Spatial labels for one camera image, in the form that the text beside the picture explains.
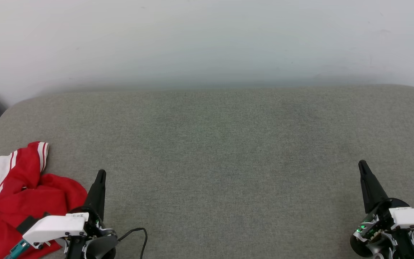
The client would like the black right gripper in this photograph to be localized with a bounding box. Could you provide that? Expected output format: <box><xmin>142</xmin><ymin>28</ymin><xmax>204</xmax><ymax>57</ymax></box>
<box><xmin>350</xmin><ymin>160</ymin><xmax>414</xmax><ymax>259</ymax></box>

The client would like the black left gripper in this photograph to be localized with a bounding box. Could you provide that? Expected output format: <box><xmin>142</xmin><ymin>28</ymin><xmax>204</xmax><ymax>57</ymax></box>
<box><xmin>64</xmin><ymin>170</ymin><xmax>118</xmax><ymax>259</ymax></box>

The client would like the red and white shirt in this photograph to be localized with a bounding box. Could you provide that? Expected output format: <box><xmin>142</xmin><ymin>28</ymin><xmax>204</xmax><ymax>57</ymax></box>
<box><xmin>0</xmin><ymin>141</ymin><xmax>88</xmax><ymax>259</ymax></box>

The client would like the grey fabric sofa seat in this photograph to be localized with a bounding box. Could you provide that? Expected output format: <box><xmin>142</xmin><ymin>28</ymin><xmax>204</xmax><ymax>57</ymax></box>
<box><xmin>0</xmin><ymin>85</ymin><xmax>414</xmax><ymax>259</ymax></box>

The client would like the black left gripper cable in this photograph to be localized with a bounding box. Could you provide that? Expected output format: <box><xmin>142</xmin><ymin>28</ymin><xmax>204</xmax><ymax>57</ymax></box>
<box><xmin>116</xmin><ymin>227</ymin><xmax>148</xmax><ymax>259</ymax></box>

